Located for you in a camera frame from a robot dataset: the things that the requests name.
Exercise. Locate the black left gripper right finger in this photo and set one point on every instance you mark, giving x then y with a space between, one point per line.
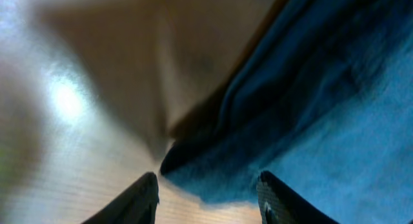
279 204

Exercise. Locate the navy blue shorts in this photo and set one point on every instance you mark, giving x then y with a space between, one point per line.
325 104

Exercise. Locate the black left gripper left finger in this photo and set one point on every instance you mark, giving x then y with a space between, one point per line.
135 205

